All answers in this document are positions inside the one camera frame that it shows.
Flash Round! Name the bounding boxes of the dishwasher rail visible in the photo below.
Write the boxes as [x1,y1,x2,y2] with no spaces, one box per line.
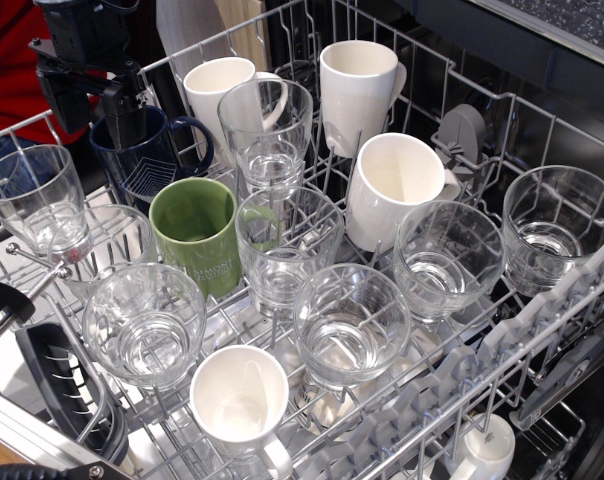
[510,331,604,431]

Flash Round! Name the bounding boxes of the clear glass right centre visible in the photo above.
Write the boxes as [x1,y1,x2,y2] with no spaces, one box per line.
[393,200,505,324]

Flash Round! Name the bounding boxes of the navy blue mug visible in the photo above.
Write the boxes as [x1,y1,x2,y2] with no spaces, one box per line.
[90,105,214,214]

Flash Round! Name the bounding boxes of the white mug centre right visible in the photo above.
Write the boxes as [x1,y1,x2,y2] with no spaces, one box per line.
[346,133,462,253]

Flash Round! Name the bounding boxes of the grey wire dishwasher rack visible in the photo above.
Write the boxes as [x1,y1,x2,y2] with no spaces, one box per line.
[0,1,604,479]

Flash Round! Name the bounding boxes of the clear glass left middle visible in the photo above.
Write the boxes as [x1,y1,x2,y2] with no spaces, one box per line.
[47,204,158,301]

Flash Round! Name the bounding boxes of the red cloth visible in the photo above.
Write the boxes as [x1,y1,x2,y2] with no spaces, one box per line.
[0,0,108,146]

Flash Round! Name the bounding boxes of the clear glass far left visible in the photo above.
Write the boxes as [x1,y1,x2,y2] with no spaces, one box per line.
[0,144,85,257]

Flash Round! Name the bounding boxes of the white cup lower rack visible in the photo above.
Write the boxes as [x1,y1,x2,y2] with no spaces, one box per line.
[445,414,516,479]

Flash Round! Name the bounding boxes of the grey plastic rack clip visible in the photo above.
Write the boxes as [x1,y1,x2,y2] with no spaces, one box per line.
[432,104,487,180]

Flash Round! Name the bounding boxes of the white mug front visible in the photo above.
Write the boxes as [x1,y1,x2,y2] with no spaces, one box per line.
[190,345,293,479]

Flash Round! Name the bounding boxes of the clear glass front centre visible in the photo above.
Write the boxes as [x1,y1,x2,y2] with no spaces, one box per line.
[293,263,412,390]

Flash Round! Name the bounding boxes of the clear glass far right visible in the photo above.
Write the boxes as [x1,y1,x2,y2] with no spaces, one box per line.
[502,165,604,297]

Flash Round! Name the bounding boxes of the tall clear glass back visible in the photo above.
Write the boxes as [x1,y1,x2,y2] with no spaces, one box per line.
[218,76,314,201]

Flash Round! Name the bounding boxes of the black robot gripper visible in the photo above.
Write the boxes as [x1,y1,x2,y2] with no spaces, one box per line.
[29,0,146,150]

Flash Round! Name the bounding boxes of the green ceramic mug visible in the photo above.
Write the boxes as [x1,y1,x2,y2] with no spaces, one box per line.
[149,177,262,299]

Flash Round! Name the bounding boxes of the tall white mug back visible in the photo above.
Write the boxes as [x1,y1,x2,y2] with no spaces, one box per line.
[320,40,407,158]

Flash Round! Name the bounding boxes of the white mug back left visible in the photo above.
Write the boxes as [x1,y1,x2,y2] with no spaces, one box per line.
[183,57,289,169]

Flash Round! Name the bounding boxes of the grey plastic stemware holder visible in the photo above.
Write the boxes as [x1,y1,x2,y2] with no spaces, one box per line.
[320,246,604,479]

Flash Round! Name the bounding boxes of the clear glass front left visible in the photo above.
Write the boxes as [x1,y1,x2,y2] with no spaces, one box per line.
[82,263,206,391]

